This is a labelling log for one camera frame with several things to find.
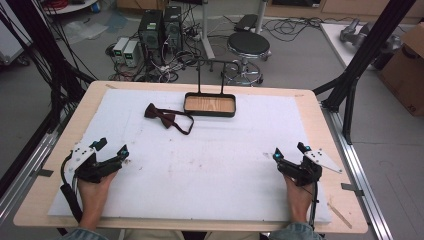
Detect white power supply unit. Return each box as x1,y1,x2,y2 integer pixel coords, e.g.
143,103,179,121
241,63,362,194
122,40,140,68
112,36,130,58

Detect aluminium rail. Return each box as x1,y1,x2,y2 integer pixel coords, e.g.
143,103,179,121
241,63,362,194
0,128,63,219
320,101,396,240

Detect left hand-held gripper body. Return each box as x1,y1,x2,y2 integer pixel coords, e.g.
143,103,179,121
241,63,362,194
68,142,123,184

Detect white desk leg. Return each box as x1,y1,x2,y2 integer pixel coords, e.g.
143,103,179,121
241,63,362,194
199,0,217,61
254,0,268,35

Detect black floor cable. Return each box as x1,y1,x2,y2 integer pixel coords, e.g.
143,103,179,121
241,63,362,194
261,15,354,44

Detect black table bracket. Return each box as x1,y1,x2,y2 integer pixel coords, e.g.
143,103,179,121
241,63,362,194
340,182,365,198
32,168,55,178

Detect black box on floor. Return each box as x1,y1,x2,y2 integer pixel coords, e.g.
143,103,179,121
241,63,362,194
233,13,260,34

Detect grey equipment case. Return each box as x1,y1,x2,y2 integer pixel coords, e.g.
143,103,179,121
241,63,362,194
0,0,33,67

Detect black tray with hanger rack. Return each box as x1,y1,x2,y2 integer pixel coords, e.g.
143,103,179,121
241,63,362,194
182,58,237,119

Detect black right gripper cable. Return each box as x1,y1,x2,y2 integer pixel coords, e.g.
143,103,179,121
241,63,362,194
308,179,320,232

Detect tangle of floor cables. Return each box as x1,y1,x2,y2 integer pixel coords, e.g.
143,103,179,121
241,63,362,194
104,6,214,84

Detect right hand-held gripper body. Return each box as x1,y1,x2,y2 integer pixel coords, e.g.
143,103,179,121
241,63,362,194
277,148,344,187

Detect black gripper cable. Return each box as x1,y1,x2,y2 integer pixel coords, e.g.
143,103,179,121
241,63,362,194
308,179,320,232
59,150,84,224

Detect black metal frame stand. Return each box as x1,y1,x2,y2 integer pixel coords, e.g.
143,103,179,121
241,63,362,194
312,0,418,146
0,0,96,198

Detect person's beige trousers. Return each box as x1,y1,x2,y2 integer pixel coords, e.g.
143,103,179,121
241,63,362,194
122,228,262,240

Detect thin wooden stick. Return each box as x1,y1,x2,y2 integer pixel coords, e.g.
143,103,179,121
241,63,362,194
327,202,353,230

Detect brown cardboard box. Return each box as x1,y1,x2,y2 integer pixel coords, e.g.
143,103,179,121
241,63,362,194
377,22,424,118

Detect white board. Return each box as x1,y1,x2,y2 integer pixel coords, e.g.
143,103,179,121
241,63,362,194
319,22,406,72

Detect clear plastic sheet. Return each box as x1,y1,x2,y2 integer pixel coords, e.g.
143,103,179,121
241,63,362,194
62,19,110,45

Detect black computer tower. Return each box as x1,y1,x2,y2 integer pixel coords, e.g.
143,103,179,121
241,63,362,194
137,9,165,67
162,5,184,55

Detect white foam mat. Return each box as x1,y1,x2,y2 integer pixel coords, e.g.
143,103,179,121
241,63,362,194
47,87,333,225

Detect white round table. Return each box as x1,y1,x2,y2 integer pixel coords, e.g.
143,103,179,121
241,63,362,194
41,0,100,16

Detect person's right hand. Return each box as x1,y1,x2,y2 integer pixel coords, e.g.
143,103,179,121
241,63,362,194
282,175,315,210

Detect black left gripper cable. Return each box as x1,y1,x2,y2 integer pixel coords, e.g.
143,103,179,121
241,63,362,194
59,150,84,224

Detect dark maroon bow tie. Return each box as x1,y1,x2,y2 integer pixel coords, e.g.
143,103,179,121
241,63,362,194
143,102,196,136

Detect black round stool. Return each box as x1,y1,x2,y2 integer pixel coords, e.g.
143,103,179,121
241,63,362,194
223,31,272,87

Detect person's left hand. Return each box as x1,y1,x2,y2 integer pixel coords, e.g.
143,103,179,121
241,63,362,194
77,171,118,205

